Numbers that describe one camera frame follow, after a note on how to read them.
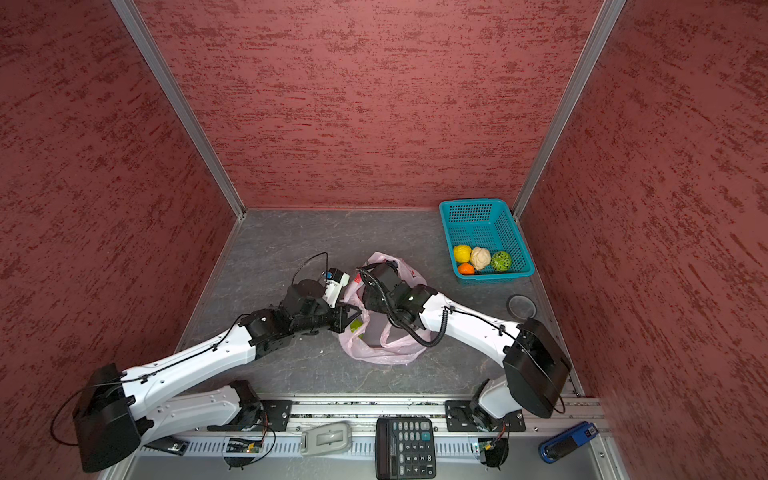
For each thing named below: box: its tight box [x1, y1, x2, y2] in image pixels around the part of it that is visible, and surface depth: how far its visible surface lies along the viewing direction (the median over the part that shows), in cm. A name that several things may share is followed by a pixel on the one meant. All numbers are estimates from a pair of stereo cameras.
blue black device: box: [538, 421, 599, 464], surface depth 71 cm
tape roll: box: [506, 294, 538, 320], surface depth 97 cm
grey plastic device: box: [300, 421, 353, 456], surface depth 70 cm
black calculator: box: [375, 417, 437, 480], surface depth 69 cm
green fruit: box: [491, 250, 513, 272], surface depth 102 cm
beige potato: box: [470, 246, 492, 271], surface depth 102 cm
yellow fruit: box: [454, 244, 472, 264], surface depth 104 cm
